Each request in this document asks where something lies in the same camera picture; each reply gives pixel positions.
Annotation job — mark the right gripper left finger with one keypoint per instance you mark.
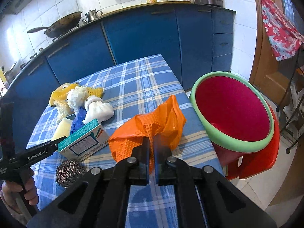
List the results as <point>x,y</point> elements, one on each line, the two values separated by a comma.
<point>133,170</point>

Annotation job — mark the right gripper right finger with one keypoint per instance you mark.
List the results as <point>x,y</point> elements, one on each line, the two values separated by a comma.
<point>170,170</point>

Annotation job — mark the orange plastic bag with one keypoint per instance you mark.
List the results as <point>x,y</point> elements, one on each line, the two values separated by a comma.
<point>167,121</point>

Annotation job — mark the white tissue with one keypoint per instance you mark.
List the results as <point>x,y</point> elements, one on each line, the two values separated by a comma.
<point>76,97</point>

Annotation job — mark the blue kitchen cabinets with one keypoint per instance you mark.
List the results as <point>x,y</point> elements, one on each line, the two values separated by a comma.
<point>193,40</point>

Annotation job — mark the person's left hand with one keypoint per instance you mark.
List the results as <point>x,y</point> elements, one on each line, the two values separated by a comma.
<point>9,192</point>

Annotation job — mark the blue plaid tablecloth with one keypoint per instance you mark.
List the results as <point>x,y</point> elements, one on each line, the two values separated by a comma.
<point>132,88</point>

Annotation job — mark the teal and white cardboard box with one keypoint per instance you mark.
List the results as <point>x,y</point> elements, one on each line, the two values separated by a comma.
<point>86,141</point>

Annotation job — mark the steel wool scrubber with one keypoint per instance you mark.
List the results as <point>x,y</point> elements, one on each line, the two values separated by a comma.
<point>68,172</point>

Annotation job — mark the pale yellow sponge block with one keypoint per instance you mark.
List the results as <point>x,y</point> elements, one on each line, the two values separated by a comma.
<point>63,129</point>

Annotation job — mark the blue crumpled wrapper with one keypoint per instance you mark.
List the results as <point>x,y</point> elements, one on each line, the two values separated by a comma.
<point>77,121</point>

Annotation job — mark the red plastic stool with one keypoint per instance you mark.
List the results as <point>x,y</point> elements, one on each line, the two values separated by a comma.
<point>258,162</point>

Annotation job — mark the red bin with green rim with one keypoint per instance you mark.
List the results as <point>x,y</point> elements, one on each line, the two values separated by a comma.
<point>236,117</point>

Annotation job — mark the gas stove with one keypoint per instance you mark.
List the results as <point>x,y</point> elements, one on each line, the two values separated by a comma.
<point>64,34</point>

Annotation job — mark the wooden door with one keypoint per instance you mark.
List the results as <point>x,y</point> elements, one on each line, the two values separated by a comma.
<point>265,74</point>

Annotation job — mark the black wok pan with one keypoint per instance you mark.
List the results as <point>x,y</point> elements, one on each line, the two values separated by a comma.
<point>61,26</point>

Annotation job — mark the steel kettle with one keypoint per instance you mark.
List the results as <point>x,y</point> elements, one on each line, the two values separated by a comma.
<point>92,15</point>

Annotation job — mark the red floral cloth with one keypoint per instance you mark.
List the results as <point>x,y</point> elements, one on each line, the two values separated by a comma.
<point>283,36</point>

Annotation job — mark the black wire rack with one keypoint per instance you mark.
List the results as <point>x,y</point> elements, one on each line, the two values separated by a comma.
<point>290,107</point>

